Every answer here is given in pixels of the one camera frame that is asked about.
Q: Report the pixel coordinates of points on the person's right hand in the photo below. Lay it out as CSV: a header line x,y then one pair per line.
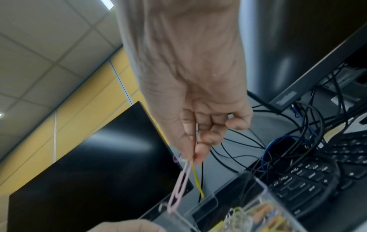
x,y
186,68

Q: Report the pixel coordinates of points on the person's left hand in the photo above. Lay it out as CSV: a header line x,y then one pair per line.
x,y
129,226

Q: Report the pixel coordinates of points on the small bunch of paper clips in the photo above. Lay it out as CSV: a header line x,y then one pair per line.
x,y
180,185

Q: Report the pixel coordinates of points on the heap of sorted paper clips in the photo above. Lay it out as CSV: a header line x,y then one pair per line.
x,y
243,217

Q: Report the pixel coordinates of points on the clear plastic divided box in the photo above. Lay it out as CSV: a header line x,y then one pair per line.
x,y
258,194

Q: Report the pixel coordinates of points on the black computer monitor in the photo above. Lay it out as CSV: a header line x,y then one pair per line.
x,y
286,34
100,170

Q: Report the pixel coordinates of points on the ceiling strip light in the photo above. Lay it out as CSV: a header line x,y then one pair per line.
x,y
107,4

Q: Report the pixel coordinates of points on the grey mini computer case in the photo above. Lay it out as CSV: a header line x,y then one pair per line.
x,y
349,77

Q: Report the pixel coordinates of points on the black keyboard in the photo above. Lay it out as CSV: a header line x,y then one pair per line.
x,y
315,176

